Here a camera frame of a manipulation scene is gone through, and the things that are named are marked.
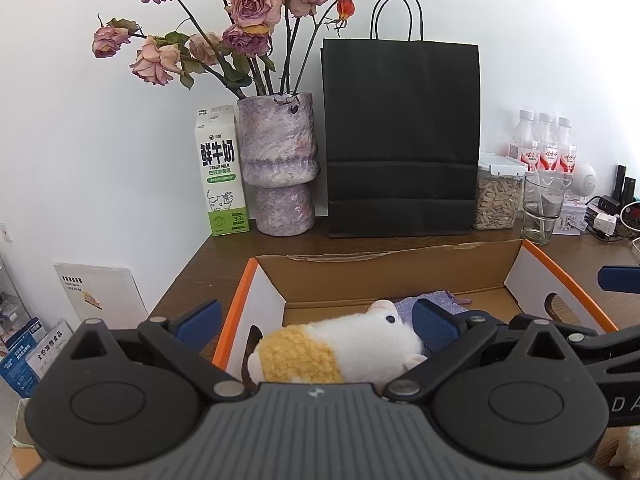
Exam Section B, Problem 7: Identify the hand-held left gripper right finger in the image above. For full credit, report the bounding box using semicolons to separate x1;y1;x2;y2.
385;299;598;403

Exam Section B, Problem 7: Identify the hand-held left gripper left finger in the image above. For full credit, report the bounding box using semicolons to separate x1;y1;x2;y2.
54;299;248;402

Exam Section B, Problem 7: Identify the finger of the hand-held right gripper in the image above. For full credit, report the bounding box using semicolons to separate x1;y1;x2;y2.
597;266;640;292
570;325;640;361

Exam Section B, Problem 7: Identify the purple linen pouch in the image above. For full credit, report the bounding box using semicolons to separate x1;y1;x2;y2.
392;289;473;328

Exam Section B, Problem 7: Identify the orange pumpkin print cardboard box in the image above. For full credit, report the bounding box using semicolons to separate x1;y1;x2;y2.
212;239;621;396

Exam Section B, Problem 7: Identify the yellow and white plush toy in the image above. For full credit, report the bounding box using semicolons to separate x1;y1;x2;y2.
243;299;428;386

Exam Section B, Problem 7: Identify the clear container of seeds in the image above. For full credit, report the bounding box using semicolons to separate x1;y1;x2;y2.
472;152;527;231

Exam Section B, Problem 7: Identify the white charger plug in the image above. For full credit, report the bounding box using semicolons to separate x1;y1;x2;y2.
592;212;621;238

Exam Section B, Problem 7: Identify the white printed tin box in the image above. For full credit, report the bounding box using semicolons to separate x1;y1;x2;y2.
555;197;588;236

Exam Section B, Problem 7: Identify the black upright box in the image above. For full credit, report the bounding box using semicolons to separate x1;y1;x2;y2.
615;164;636;206

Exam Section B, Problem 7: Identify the clear glass cup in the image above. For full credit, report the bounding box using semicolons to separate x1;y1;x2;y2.
521;172;568;246

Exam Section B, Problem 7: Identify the white flat panel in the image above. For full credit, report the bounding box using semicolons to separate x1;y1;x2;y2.
54;261;149;326

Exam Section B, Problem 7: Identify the white round speaker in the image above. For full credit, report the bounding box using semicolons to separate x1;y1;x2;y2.
567;161;598;200

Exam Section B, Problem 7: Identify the water bottle red label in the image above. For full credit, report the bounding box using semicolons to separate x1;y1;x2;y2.
507;109;538;171
532;112;558;173
552;116;578;176

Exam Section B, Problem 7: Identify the white box with black print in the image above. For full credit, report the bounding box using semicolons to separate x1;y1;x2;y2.
37;319;76;376

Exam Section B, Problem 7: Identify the white and green milk carton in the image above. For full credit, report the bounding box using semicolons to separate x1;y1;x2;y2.
194;105;251;237

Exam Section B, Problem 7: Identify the purple mottled vase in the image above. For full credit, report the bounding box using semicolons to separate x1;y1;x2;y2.
236;91;321;237

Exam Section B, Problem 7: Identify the blue cardboard box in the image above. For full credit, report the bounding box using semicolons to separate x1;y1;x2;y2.
0;316;43;398

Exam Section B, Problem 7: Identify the black paper bag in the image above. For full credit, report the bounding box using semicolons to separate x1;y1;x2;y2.
320;0;482;238

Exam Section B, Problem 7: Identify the dried pink rose bouquet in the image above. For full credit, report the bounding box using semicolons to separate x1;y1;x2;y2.
91;0;357;98

